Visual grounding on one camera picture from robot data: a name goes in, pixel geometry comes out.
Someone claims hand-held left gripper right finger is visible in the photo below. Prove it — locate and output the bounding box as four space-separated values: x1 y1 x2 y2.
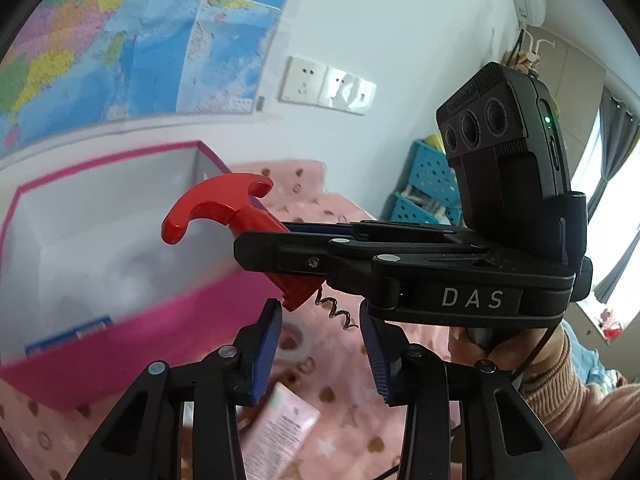
359 305 563 480

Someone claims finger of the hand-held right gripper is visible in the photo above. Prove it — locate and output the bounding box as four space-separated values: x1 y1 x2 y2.
289 220 488 256
234 230 401 306

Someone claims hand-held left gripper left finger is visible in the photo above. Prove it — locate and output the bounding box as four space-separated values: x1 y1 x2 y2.
65 299 283 480

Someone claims red corkscrew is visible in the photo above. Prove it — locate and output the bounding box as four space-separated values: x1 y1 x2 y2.
161 172 360 332

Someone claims pink cardboard box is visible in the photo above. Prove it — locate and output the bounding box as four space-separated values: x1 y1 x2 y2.
0 141 296 411

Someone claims dark blue white medicine box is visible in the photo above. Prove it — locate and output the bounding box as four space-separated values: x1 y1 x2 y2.
24 315 112 353

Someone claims person's right hand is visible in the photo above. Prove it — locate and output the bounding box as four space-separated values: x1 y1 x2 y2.
447 321 568 376

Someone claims blue perforated plastic basket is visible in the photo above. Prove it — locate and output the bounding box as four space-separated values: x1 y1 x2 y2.
390 192 463 226
410 140 461 208

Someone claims white tape roll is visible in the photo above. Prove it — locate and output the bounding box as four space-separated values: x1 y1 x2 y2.
277 322 316 366

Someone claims pink printed blanket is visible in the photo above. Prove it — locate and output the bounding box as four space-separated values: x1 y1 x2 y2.
0 160 551 480

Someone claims grey curtain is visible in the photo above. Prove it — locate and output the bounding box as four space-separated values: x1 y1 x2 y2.
582 85 640 301

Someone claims white wall hook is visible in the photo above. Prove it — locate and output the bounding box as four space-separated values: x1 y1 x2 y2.
517 27 557 68

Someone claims white wall switch panel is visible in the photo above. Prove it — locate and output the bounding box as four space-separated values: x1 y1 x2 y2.
317 65 377 117

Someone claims black cable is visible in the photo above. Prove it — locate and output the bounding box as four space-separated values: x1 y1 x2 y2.
515 326 556 382

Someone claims white wall socket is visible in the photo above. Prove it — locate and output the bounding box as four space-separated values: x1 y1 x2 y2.
279 56 327 106

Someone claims colourful wall map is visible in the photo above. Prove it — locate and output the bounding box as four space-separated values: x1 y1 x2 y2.
0 0 301 153

